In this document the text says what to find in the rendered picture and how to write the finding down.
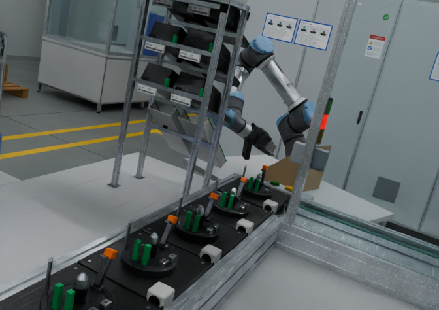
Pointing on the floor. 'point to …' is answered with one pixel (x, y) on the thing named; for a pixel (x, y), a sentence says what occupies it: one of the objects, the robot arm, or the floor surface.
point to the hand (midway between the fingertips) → (271, 155)
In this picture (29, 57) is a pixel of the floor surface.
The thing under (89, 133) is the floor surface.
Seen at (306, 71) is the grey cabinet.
